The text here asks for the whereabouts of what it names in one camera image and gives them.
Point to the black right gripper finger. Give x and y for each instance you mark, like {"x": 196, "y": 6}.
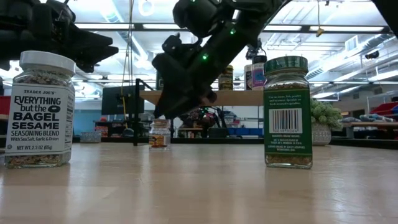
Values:
{"x": 209, "y": 92}
{"x": 177, "y": 104}

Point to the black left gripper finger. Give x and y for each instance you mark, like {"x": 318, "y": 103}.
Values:
{"x": 93, "y": 56}
{"x": 90, "y": 39}

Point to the yellow-lidded spice jar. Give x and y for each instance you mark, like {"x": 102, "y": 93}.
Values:
{"x": 226, "y": 79}

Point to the small cork-lidded saffron jar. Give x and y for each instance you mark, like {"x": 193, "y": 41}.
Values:
{"x": 159, "y": 137}

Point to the black-lidded garlic powder shaker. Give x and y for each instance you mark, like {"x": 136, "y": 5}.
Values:
{"x": 259, "y": 74}

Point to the green-lidded green-label spice jar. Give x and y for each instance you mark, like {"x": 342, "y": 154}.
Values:
{"x": 287, "y": 124}

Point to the white-lidded bagel seasoning jar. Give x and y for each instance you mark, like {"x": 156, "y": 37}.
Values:
{"x": 40, "y": 124}

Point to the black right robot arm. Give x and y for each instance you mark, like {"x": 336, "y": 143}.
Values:
{"x": 248, "y": 15}

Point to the wooden shelf riser black legs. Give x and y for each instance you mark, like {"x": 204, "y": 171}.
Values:
{"x": 236, "y": 98}

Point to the background robot station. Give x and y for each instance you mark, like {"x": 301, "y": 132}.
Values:
{"x": 199, "y": 119}

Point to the black monitor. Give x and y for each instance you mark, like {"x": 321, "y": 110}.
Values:
{"x": 122, "y": 99}

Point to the blue storage bins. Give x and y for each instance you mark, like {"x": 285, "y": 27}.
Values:
{"x": 245, "y": 131}

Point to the red storage bin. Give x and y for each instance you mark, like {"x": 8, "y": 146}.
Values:
{"x": 4, "y": 104}

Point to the green succulent in white pot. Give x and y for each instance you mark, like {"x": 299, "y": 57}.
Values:
{"x": 325, "y": 121}

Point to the yellow hook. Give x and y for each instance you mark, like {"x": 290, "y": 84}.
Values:
{"x": 319, "y": 31}

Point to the pile of cloths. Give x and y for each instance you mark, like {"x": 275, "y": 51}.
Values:
{"x": 370, "y": 117}

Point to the background wooden table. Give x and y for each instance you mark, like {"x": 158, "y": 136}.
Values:
{"x": 373, "y": 124}

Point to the red and blue bag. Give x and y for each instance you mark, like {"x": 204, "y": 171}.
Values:
{"x": 385, "y": 109}

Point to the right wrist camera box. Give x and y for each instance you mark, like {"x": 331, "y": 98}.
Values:
{"x": 171, "y": 45}

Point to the black metal rig frame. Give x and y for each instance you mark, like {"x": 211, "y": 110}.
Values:
{"x": 295, "y": 29}

